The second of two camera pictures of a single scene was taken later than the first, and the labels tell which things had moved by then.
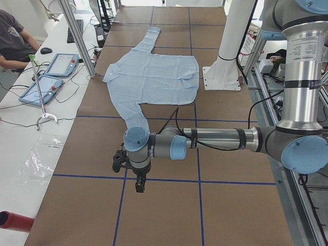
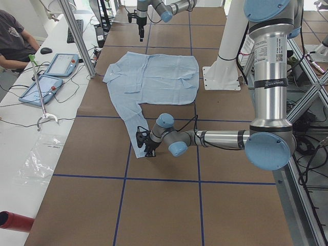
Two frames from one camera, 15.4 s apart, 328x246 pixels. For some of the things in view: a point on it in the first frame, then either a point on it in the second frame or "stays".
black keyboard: x=70 y=39 stays
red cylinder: x=13 y=221 stays
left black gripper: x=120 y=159 -> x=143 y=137
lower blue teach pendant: x=48 y=86 stays
